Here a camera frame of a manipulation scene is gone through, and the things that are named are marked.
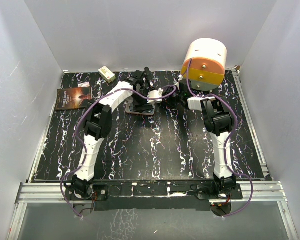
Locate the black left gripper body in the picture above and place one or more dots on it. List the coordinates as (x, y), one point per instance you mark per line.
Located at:
(138, 100)

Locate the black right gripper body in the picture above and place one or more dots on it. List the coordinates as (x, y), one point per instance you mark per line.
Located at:
(173, 96)

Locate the black sunglasses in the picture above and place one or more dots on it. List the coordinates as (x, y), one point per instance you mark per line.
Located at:
(144, 109)

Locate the pink glasses case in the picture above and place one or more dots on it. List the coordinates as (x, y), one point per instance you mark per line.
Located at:
(130, 103)

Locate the round drawer cabinet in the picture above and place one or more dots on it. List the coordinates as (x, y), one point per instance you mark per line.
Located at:
(205, 64)

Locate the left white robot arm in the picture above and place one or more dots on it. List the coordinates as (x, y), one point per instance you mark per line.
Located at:
(97, 124)

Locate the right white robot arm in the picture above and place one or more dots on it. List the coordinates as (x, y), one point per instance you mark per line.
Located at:
(220, 122)

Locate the black marker pen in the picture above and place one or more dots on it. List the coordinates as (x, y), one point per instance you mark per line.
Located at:
(149, 78)

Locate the small cream box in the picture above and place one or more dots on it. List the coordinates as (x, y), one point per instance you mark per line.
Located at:
(107, 74)

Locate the small pink card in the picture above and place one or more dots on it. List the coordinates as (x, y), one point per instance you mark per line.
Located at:
(84, 85)

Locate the dark book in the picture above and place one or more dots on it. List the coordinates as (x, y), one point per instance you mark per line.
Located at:
(72, 98)

